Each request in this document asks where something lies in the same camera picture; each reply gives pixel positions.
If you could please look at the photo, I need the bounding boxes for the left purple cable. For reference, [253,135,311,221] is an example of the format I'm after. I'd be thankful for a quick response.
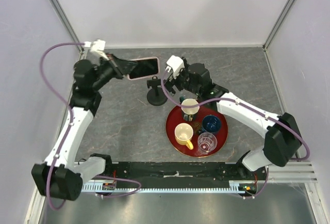
[40,42,142,211]

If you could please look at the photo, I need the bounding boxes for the black phone stand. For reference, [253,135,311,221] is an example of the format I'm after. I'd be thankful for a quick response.
[146,76,167,106]

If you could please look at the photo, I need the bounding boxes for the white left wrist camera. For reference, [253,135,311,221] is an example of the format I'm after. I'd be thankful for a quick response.
[83,39,109,60]

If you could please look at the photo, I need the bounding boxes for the yellow mug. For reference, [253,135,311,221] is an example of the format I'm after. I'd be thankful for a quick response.
[174,123,194,150]

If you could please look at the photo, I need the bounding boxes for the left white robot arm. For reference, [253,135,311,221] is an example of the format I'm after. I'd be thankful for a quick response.
[31,54,138,201]

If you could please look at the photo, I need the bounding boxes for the pink smartphone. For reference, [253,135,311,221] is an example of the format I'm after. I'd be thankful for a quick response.
[127,57,160,80]

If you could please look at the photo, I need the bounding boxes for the green mug white inside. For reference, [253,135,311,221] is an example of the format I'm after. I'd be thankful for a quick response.
[179,97,200,122]

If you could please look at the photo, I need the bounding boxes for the aluminium frame rail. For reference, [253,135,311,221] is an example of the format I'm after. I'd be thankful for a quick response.
[49,0,79,42]

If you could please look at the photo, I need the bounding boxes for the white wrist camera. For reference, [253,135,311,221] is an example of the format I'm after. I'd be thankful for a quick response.
[165,55,185,79]
[83,39,109,60]

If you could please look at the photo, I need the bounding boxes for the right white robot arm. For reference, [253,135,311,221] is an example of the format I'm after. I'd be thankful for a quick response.
[161,60,306,180]

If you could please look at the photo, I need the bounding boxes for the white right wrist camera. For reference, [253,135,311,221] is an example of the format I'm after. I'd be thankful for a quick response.
[165,55,185,79]

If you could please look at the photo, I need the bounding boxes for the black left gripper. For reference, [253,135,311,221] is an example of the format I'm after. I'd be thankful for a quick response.
[92,52,138,91]

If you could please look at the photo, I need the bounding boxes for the red round tray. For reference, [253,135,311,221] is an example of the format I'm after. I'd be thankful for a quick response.
[166,105,228,157]

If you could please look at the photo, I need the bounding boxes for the blue mug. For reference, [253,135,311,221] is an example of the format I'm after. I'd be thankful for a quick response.
[201,115,222,134]

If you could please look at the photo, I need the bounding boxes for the blue slotted cable duct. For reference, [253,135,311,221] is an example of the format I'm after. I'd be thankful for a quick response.
[81,180,257,194]

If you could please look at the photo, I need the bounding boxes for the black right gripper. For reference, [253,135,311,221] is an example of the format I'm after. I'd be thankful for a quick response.
[162,62,201,96]

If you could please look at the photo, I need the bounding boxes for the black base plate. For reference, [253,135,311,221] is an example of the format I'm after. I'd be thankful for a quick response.
[84,161,266,191]

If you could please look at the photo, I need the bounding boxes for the clear glass tumbler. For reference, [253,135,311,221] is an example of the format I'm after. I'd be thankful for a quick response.
[197,132,218,155]

